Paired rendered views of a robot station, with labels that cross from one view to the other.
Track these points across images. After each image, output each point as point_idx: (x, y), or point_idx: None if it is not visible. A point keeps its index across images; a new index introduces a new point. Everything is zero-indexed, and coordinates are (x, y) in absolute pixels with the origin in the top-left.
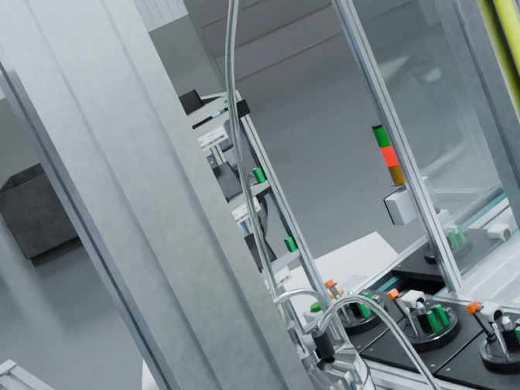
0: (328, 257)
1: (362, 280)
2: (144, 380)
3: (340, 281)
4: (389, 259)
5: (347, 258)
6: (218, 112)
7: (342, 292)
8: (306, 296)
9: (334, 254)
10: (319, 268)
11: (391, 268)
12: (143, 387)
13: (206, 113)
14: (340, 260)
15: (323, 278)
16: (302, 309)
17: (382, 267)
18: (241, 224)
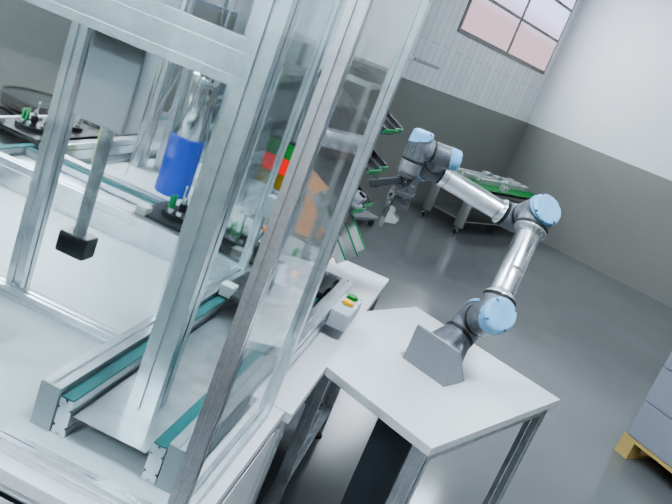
0: (456, 427)
1: (334, 307)
2: (484, 351)
3: (397, 382)
4: (363, 388)
5: (423, 412)
6: (414, 132)
7: (343, 302)
8: (418, 377)
9: (451, 428)
10: (448, 412)
11: (316, 307)
12: (475, 345)
13: None
14: (432, 414)
15: (425, 395)
16: (406, 364)
17: (326, 312)
18: (398, 219)
